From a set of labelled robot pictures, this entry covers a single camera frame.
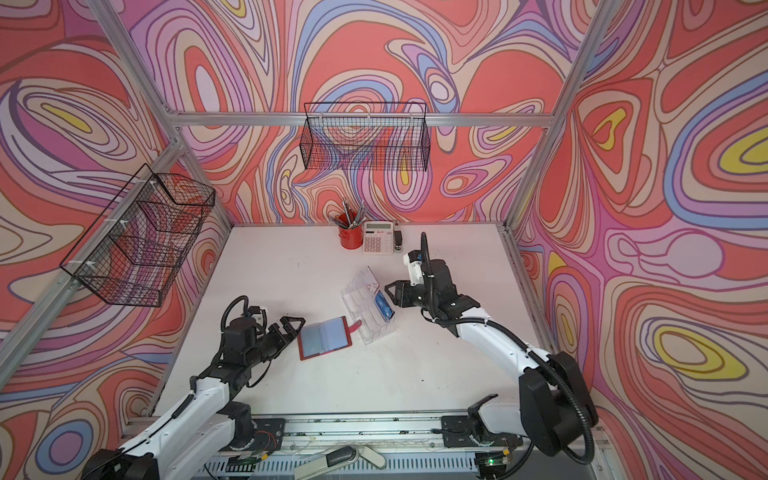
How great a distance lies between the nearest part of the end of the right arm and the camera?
615 mm

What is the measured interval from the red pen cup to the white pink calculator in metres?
0.03

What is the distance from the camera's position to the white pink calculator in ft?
3.72

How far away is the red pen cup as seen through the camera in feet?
3.51
